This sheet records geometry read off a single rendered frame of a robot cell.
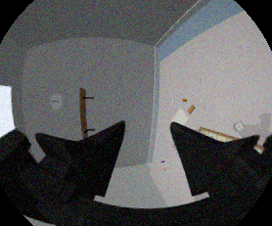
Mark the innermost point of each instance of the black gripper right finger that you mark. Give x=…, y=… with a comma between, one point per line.
x=204, y=158

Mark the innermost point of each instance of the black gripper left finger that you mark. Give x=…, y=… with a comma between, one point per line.
x=93, y=157

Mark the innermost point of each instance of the square game board with green dice tray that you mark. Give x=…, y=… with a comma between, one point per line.
x=220, y=138

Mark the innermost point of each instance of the white die with black pips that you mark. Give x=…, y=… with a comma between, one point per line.
x=240, y=126

